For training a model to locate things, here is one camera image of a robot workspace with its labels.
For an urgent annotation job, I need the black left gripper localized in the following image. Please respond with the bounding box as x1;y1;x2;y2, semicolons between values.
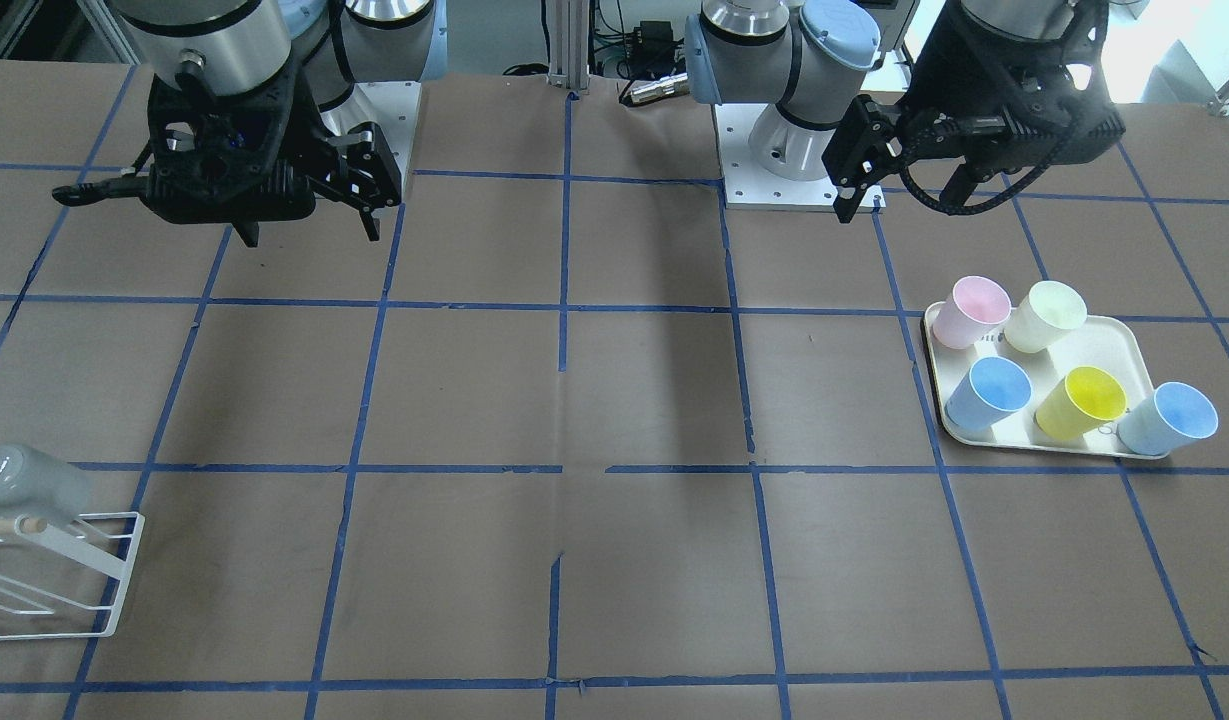
821;1;1126;224

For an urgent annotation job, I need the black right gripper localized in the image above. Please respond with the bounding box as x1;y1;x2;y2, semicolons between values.
52;49;403;249

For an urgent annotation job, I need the grey plastic cup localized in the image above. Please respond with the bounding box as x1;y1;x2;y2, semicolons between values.
0;445;93;527

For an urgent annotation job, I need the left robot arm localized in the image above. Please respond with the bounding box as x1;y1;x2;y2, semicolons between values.
685;1;1126;222

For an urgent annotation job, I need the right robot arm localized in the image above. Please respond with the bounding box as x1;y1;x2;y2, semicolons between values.
52;1;449;249

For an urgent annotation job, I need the pink plastic cup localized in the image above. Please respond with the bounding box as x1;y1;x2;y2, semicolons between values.
930;275;1013;350

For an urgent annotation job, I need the pale green plastic cup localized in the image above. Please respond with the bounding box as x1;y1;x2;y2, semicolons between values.
1002;281;1088;354

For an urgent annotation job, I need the blue plastic cup middle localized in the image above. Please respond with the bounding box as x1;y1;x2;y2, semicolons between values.
944;356;1034;432

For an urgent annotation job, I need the yellow plastic cup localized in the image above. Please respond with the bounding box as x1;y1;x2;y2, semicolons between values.
1034;366;1129;441

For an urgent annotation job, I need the light blue cup far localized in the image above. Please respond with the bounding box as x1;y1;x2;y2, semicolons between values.
1116;381;1219;457

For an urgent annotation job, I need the cream plastic tray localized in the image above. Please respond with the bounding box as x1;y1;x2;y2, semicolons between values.
921;301;1170;460

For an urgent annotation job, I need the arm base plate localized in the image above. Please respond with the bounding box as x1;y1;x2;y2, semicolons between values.
713;102;839;213
321;81;423;181

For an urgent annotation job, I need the aluminium frame post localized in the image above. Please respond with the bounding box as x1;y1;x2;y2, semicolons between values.
544;0;594;95

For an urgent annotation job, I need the white wire cup rack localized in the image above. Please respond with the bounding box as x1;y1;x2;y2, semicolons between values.
0;512;146;643

